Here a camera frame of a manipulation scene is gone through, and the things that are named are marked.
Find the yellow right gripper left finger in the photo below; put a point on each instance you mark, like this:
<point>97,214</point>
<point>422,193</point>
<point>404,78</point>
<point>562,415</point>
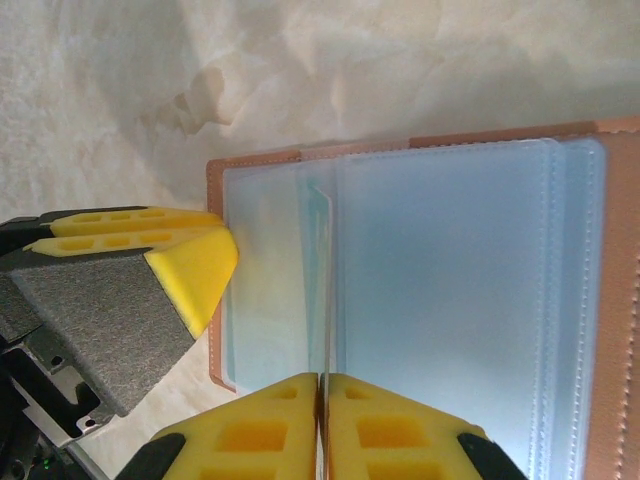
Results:
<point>250,435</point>

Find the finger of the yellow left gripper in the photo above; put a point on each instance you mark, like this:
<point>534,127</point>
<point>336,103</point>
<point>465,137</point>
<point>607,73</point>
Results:
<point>115,310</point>
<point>130,220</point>

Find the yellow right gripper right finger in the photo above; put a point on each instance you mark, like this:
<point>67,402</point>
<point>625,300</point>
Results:
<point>400,440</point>

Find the green bank card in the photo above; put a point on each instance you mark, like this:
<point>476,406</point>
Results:
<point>320,280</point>

